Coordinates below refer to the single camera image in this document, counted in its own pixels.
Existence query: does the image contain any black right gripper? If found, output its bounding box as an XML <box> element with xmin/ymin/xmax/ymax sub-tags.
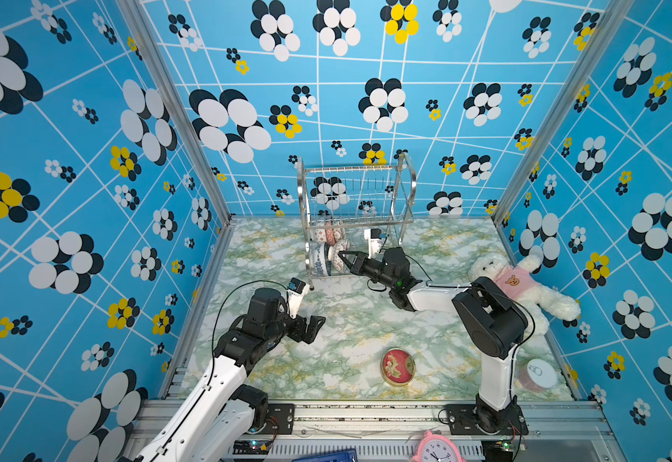
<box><xmin>340</xmin><ymin>250</ymin><xmax>399</xmax><ymax>294</ymax></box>

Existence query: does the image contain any black leaf patterned bowl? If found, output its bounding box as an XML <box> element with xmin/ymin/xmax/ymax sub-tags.
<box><xmin>324</xmin><ymin>225</ymin><xmax>338</xmax><ymax>246</ymax></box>

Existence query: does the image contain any green patterned white bowl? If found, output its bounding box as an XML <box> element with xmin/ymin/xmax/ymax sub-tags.
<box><xmin>314</xmin><ymin>228</ymin><xmax>327</xmax><ymax>244</ymax></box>

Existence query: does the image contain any red striped white bowl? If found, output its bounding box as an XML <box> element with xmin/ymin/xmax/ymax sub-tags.
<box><xmin>334</xmin><ymin>226</ymin><xmax>347</xmax><ymax>244</ymax></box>

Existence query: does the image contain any blue floral white bowl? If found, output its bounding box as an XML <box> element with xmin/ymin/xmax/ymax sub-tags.
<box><xmin>309</xmin><ymin>243</ymin><xmax>332</xmax><ymax>277</ymax></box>

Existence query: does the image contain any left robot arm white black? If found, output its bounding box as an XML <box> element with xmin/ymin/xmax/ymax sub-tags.
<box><xmin>135</xmin><ymin>278</ymin><xmax>326</xmax><ymax>461</ymax></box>

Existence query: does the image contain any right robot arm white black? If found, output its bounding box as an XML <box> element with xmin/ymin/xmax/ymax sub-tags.
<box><xmin>338</xmin><ymin>248</ymin><xmax>531</xmax><ymax>434</ymax></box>

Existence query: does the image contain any stainless steel dish rack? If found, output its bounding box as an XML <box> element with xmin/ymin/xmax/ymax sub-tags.
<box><xmin>295</xmin><ymin>154</ymin><xmax>418</xmax><ymax>284</ymax></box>

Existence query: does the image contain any red gold round tin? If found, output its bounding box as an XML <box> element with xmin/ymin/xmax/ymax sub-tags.
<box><xmin>380</xmin><ymin>348</ymin><xmax>416</xmax><ymax>387</ymax></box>

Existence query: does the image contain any left green circuit board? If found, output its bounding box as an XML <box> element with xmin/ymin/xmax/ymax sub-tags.
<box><xmin>232</xmin><ymin>440</ymin><xmax>272</xmax><ymax>455</ymax></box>

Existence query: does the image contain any green circuit board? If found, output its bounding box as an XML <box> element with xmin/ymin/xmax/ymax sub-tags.
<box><xmin>482</xmin><ymin>441</ymin><xmax>514</xmax><ymax>462</ymax></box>
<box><xmin>232</xmin><ymin>440</ymin><xmax>272</xmax><ymax>455</ymax></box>

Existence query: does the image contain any blue box at front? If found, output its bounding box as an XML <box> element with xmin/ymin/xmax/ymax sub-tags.
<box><xmin>293</xmin><ymin>449</ymin><xmax>358</xmax><ymax>462</ymax></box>

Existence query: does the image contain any white teddy bear pink shirt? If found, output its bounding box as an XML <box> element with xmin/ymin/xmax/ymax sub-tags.
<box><xmin>470</xmin><ymin>253</ymin><xmax>580</xmax><ymax>337</ymax></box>

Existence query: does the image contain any pink alarm clock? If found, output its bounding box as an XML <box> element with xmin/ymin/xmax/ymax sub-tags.
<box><xmin>411</xmin><ymin>430</ymin><xmax>466</xmax><ymax>462</ymax></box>

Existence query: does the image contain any pink white round container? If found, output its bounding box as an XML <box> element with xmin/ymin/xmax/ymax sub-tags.
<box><xmin>518</xmin><ymin>358</ymin><xmax>558</xmax><ymax>393</ymax></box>

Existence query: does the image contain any right green circuit board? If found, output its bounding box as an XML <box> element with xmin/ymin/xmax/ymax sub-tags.
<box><xmin>482</xmin><ymin>441</ymin><xmax>514</xmax><ymax>462</ymax></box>

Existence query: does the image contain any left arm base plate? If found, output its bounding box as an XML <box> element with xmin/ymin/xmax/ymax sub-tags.
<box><xmin>215</xmin><ymin>402</ymin><xmax>297</xmax><ymax>436</ymax></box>

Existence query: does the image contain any aluminium front rail frame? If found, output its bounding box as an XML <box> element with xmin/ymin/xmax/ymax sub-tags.
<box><xmin>117</xmin><ymin>397</ymin><xmax>628</xmax><ymax>462</ymax></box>

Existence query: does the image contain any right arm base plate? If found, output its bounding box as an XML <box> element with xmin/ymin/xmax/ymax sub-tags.
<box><xmin>444</xmin><ymin>403</ymin><xmax>528</xmax><ymax>437</ymax></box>

